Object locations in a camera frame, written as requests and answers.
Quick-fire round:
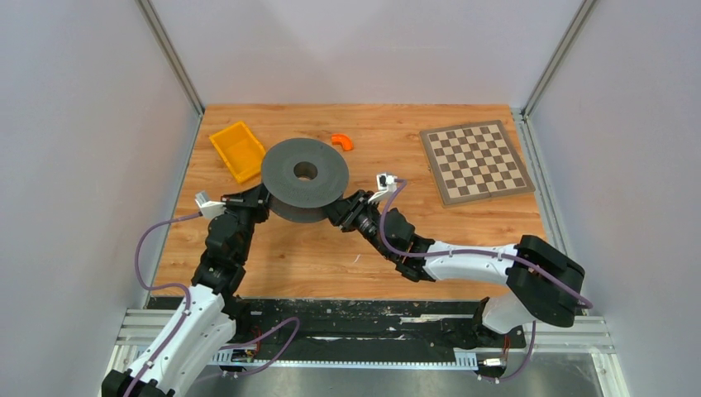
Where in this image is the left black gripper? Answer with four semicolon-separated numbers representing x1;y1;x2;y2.
220;178;274;263

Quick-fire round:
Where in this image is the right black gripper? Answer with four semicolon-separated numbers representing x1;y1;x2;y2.
319;191;394;262

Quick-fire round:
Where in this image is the black cable spool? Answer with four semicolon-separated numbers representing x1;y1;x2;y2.
260;138;350;223

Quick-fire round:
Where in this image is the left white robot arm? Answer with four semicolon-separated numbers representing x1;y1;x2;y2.
101;184;270;396

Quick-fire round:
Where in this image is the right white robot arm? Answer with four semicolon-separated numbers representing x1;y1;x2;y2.
322;190;593;346

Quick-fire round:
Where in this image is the yellow plastic bin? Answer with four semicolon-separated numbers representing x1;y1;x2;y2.
209;121;266;184

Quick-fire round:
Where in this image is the orange curved plastic piece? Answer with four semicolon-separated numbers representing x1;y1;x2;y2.
331;133;355;151

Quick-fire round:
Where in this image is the wooden chessboard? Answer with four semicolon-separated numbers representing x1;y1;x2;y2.
419;120;535;207

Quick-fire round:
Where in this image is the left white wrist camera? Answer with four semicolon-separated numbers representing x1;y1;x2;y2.
195;191;225;220

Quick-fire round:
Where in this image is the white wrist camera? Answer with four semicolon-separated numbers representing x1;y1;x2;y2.
368;173;399;203
195;191;225;220

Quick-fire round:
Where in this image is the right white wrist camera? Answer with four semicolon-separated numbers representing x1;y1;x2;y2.
368;173;399;203

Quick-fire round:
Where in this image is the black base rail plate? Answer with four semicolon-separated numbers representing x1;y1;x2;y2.
147;295;527;366

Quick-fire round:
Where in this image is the left aluminium frame post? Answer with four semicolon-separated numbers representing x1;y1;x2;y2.
136;0;205;118

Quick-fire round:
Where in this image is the aluminium frame post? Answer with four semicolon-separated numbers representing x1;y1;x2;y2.
521;0;598;119
136;0;205;118

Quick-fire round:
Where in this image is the right aluminium frame post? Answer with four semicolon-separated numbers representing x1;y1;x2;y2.
521;0;598;119

